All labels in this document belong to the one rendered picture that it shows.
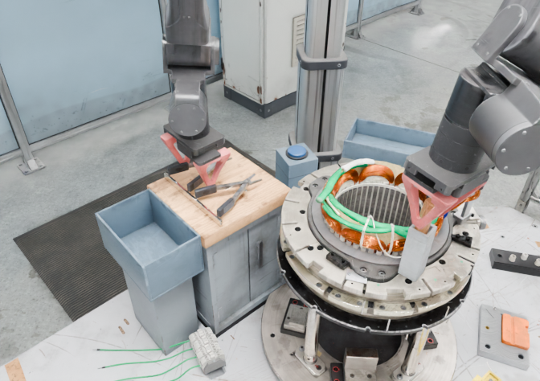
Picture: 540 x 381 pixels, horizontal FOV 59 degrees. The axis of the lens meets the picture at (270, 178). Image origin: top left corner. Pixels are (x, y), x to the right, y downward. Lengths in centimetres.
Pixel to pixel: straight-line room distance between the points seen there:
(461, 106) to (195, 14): 37
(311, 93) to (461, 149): 65
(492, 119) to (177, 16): 42
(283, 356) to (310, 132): 55
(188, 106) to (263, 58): 234
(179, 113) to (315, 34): 49
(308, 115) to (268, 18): 180
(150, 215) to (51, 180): 198
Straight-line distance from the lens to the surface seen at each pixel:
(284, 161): 102
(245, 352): 100
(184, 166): 91
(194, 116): 72
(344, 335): 103
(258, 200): 86
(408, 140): 113
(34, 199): 280
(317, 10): 109
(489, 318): 112
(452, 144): 56
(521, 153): 49
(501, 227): 137
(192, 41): 72
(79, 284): 224
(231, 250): 88
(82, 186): 279
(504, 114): 49
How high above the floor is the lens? 162
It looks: 37 degrees down
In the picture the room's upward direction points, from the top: 1 degrees clockwise
